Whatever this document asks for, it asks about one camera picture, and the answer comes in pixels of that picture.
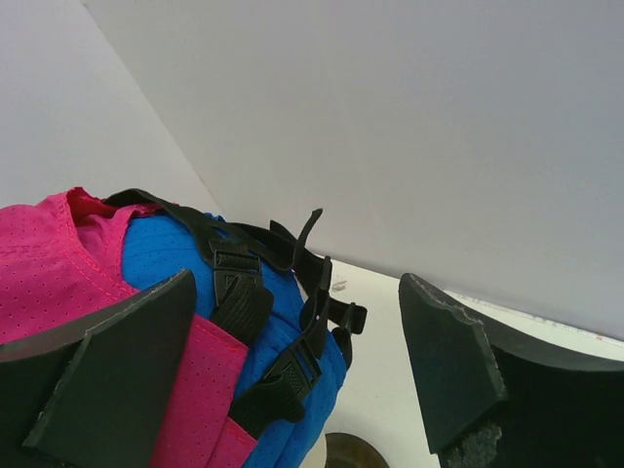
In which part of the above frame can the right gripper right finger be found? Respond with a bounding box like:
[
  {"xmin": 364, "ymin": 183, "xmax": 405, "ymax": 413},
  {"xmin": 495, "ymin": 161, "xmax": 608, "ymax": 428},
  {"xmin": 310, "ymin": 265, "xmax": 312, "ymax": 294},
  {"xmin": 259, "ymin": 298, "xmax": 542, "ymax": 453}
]
[{"xmin": 399, "ymin": 273, "xmax": 623, "ymax": 467}]

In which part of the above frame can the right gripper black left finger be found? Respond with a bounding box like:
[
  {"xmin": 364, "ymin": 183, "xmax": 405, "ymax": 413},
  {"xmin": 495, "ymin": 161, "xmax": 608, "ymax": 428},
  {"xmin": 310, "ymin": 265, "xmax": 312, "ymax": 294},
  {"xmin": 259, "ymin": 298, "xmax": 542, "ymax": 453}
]
[{"xmin": 1, "ymin": 270, "xmax": 196, "ymax": 467}]

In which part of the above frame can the dark round wooden stand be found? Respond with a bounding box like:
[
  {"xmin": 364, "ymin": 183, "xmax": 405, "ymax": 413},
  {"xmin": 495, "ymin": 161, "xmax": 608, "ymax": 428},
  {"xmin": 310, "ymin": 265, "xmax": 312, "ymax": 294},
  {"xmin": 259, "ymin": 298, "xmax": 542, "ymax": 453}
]
[{"xmin": 325, "ymin": 432, "xmax": 389, "ymax": 468}]

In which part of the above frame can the cream mannequin head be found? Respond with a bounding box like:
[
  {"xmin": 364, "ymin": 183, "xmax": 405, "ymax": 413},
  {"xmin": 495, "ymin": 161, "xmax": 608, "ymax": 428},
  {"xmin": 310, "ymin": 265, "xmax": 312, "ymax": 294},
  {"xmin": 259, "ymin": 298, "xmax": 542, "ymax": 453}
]
[{"xmin": 299, "ymin": 433, "xmax": 328, "ymax": 468}]

